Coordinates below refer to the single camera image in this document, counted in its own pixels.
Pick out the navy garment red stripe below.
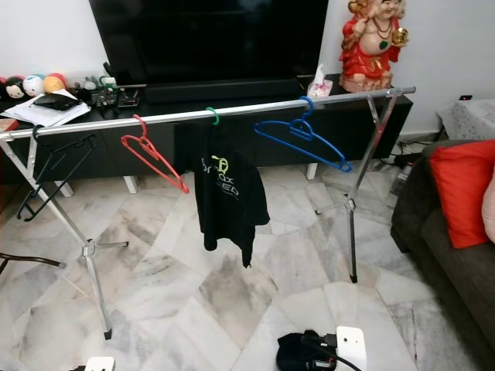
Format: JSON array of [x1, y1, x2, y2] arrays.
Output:
[[276, 330, 337, 371]]

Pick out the red plastic hanger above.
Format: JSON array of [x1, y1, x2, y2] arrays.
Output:
[[121, 114, 191, 195]]

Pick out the blue plastic hanger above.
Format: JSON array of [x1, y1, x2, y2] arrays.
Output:
[[253, 95, 354, 173]]

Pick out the dark brown sofa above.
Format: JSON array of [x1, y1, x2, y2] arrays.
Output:
[[391, 139, 495, 364]]

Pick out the black t-shirt green logo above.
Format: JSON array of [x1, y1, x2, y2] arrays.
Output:
[[192, 124, 271, 269]]

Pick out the power strip with green light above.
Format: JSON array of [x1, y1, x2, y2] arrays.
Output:
[[387, 151, 422, 182]]

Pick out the red cushion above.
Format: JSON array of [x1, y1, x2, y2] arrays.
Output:
[[429, 139, 495, 250]]

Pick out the pink cat face cushion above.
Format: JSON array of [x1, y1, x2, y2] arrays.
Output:
[[483, 166, 495, 242]]

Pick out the black television console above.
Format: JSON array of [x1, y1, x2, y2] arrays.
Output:
[[0, 73, 415, 186]]

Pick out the white tissue box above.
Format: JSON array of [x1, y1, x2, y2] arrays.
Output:
[[306, 63, 335, 97]]

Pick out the grey folded cloth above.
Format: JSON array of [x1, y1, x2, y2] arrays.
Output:
[[437, 97, 495, 141]]

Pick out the silver clothes rack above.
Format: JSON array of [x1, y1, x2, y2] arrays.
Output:
[[0, 85, 417, 341]]

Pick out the black soundbar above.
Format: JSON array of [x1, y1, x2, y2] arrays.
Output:
[[143, 76, 299, 104]]

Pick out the white paper sheets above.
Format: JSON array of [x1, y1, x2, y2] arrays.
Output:
[[4, 90, 91, 128]]

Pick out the red laughing buddha figurine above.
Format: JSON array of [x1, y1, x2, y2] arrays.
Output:
[[339, 0, 409, 94]]

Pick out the black round plush toy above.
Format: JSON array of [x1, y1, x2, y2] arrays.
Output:
[[2, 76, 26, 100]]

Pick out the white round plush toy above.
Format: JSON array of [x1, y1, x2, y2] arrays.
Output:
[[22, 73, 46, 97]]

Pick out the black flat device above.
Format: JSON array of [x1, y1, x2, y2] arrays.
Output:
[[39, 91, 80, 111]]

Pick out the orange round plush toy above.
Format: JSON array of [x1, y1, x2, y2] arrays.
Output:
[[43, 72, 69, 95]]

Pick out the black flat television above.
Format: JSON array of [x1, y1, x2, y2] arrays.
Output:
[[89, 0, 329, 84]]

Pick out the green circuit board electronics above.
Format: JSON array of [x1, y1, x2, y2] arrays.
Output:
[[76, 62, 146, 109]]

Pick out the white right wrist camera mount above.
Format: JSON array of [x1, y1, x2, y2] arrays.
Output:
[[335, 325, 368, 371]]

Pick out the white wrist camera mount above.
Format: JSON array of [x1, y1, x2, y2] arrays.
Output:
[[85, 356, 115, 371], [335, 325, 368, 371]]

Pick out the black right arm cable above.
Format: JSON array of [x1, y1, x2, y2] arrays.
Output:
[[309, 332, 364, 371]]

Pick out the dark brown metal chair frame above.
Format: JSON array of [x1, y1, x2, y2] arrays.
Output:
[[0, 251, 67, 271]]

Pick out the black wire hanger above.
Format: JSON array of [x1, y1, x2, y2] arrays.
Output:
[[17, 125, 100, 223]]

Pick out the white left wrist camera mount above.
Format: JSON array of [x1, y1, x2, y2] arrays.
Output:
[[85, 356, 115, 371]]

